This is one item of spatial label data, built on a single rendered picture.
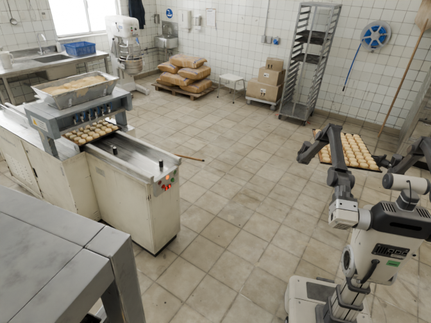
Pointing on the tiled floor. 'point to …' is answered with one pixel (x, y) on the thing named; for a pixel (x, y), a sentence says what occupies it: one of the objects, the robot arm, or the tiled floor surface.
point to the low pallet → (184, 90)
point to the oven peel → (423, 15)
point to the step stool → (232, 84)
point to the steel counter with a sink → (46, 65)
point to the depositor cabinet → (51, 167)
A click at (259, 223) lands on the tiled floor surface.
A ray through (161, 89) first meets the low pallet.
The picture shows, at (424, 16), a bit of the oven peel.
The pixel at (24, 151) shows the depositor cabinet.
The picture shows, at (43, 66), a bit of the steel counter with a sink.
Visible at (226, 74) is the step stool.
